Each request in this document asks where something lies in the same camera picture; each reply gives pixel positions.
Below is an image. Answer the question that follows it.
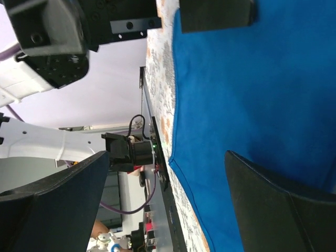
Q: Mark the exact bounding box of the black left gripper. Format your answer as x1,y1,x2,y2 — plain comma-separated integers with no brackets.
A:
78,0,162,51

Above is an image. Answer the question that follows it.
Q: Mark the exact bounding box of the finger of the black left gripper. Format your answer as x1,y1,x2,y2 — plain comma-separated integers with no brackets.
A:
180,0,256,33

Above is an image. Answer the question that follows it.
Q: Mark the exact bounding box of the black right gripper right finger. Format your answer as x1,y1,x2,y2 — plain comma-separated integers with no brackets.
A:
225,151,335,251

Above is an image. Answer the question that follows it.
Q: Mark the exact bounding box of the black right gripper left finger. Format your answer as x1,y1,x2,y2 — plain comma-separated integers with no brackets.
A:
1,151,109,251

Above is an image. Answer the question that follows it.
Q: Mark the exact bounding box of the blue satin napkin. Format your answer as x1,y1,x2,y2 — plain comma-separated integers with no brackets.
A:
169,1,335,251

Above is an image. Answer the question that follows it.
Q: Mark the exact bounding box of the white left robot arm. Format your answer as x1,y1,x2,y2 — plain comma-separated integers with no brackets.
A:
13,1,181,154

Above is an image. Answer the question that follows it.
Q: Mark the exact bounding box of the floral tablecloth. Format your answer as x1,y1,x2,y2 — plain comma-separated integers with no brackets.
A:
145,1,210,251

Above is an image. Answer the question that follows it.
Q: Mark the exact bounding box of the aluminium frame rail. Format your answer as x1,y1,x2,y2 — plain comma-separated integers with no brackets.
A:
59,67,171,252

